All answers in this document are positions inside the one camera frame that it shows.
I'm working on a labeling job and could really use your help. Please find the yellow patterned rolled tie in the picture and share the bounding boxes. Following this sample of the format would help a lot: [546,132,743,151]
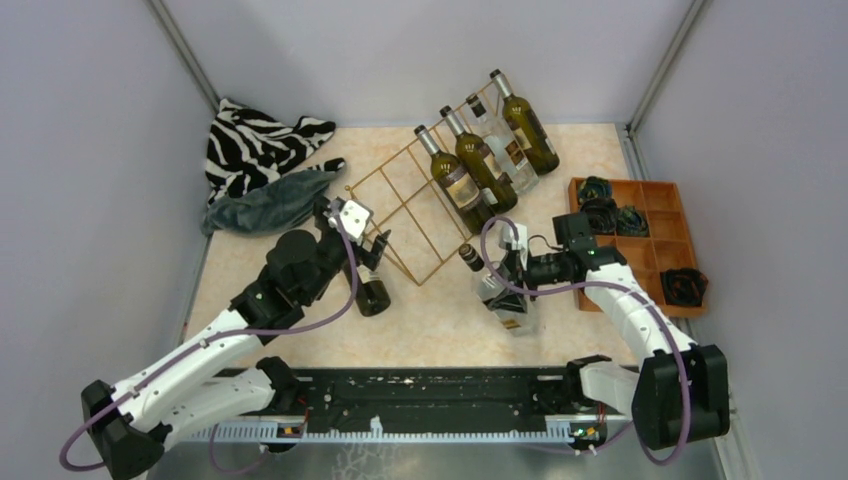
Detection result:
[577,176,613,205]

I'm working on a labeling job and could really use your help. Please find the dark bottle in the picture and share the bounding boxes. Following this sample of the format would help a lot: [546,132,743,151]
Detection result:
[440,105,518,215]
[342,261,391,317]

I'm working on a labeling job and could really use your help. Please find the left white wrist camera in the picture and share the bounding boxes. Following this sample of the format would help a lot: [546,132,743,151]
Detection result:
[336,199,374,243]

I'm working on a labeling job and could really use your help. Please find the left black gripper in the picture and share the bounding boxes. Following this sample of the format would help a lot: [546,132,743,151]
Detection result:
[301,194,389,303]

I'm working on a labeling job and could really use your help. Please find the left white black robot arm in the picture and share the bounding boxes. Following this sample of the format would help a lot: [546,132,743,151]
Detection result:
[72,197,387,479]

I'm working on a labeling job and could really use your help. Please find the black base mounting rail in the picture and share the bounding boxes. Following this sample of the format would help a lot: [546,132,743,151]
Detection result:
[228,365,631,446]

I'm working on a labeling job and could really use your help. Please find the wooden compartment tray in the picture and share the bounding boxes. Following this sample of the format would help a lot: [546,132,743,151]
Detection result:
[568,177,707,319]

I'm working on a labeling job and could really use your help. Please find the brown wine bottle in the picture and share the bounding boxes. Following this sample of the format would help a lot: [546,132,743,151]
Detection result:
[414,125,493,235]

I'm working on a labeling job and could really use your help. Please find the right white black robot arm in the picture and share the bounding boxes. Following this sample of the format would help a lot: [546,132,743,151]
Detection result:
[480,213,731,459]

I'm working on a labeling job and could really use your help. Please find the clear square liquor bottle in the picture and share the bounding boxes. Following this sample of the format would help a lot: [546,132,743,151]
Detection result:
[466,94,539,195]

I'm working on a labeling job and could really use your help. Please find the olive green wine bottle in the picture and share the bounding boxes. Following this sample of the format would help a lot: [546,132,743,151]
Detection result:
[489,69,560,176]

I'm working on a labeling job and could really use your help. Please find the gold wire wine rack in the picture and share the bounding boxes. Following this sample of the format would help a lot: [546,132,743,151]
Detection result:
[345,136,473,287]

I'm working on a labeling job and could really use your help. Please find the grey plush cloth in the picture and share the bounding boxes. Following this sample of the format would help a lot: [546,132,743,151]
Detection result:
[200,157,347,237]

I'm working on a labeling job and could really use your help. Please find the zebra striped cloth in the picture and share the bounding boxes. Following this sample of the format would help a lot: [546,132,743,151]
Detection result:
[204,98,337,205]

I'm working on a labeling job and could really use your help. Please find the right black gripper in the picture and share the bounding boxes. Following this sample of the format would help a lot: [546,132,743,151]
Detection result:
[487,246,569,312]

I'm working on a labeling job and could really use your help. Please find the dark rolled tie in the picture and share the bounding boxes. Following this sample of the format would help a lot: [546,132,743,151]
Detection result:
[580,197,618,235]
[616,205,650,238]

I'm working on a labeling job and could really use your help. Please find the black rolled belt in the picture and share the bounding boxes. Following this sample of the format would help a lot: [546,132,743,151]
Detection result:
[660,267,709,308]

